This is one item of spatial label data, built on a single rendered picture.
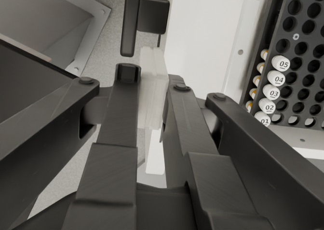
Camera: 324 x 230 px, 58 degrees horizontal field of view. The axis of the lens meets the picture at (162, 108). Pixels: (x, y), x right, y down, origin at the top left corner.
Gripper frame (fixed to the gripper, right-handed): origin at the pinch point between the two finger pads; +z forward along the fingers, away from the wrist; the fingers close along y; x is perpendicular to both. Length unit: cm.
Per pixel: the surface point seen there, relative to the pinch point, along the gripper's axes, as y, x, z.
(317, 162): 34.9, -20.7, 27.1
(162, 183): 18, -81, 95
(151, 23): -0.1, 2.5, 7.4
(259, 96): 11.2, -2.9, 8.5
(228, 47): 9.1, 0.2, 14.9
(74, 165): -24, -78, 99
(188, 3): 2.4, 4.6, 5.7
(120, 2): -9, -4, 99
